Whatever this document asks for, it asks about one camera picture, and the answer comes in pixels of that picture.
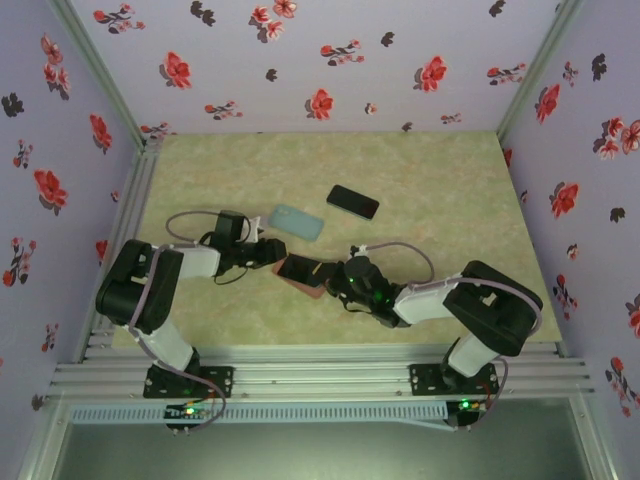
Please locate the pink phone case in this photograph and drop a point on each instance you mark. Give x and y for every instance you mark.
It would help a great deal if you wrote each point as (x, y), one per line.
(316, 293)

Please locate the black smartphone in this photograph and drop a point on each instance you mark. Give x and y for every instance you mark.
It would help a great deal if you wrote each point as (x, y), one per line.
(352, 201)
(297, 270)

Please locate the light blue phone case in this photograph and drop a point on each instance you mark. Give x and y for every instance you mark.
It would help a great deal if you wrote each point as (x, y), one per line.
(297, 223)

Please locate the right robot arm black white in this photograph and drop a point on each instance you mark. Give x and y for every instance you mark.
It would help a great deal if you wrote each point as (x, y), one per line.
(495, 310)

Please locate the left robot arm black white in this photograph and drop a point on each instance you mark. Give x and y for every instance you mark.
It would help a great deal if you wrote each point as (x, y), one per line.
(145, 290)

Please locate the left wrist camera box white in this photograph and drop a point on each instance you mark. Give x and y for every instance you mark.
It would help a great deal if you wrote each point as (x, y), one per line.
(257, 227)

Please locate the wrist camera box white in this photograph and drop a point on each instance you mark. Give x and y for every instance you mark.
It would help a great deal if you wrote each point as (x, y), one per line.
(361, 250)
(257, 227)

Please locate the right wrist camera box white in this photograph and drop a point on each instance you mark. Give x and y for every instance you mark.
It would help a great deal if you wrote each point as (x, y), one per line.
(361, 250)

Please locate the aluminium rail frame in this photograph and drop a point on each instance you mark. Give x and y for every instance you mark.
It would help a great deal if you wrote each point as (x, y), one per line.
(320, 375)

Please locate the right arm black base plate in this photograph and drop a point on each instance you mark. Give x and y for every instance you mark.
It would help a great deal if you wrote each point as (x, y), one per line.
(425, 382)

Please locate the aluminium side rail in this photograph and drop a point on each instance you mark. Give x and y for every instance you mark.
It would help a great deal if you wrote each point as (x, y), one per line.
(142, 180)

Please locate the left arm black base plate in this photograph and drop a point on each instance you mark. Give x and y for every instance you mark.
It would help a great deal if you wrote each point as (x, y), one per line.
(165, 390)

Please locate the aluminium corner post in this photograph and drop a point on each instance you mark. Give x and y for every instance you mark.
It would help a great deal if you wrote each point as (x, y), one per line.
(96, 65)
(539, 65)

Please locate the aluminium lower frame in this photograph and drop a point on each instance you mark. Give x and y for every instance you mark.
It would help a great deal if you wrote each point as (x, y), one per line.
(47, 440)

